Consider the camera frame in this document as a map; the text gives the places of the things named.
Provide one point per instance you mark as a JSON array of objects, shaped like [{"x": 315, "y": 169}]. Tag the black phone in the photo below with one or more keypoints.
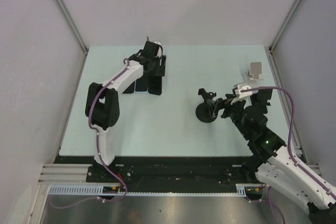
[
  {"x": 130, "y": 89},
  {"x": 155, "y": 85}
]

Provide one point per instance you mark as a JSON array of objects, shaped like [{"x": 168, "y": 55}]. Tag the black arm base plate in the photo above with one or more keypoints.
[{"x": 181, "y": 174}]

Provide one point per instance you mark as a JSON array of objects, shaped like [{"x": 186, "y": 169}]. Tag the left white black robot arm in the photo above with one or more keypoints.
[{"x": 102, "y": 105}]

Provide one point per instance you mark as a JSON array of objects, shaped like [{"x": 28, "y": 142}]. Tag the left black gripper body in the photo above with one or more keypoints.
[{"x": 157, "y": 70}]

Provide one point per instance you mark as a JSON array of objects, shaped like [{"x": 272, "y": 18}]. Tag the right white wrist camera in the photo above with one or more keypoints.
[{"x": 242, "y": 91}]

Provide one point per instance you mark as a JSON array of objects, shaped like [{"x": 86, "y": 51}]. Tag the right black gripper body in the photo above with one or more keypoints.
[{"x": 234, "y": 111}]

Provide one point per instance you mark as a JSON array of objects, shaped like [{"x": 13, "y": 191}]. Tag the left aluminium frame post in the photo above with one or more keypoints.
[{"x": 71, "y": 25}]

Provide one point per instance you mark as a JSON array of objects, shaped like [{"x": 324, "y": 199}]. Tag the aluminium frame post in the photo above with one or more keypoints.
[
  {"x": 289, "y": 16},
  {"x": 71, "y": 25}
]

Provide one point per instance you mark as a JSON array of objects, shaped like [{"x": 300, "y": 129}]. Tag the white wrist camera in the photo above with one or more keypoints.
[
  {"x": 242, "y": 91},
  {"x": 158, "y": 49}
]

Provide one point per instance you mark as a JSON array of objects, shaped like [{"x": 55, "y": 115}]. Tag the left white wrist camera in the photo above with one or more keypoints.
[{"x": 158, "y": 49}]

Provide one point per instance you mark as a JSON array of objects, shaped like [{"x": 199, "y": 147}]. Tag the black phone stand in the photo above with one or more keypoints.
[{"x": 261, "y": 99}]

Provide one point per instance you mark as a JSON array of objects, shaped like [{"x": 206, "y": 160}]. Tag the white phone stand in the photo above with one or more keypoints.
[{"x": 254, "y": 73}]

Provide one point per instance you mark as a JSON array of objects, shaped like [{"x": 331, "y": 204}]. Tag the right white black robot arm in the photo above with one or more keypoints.
[{"x": 273, "y": 161}]

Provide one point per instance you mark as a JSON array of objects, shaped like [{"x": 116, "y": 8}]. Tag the right aluminium frame post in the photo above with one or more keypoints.
[{"x": 289, "y": 16}]

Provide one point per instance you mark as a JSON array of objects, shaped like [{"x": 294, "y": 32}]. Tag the white slotted cable duct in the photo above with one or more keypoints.
[{"x": 108, "y": 190}]

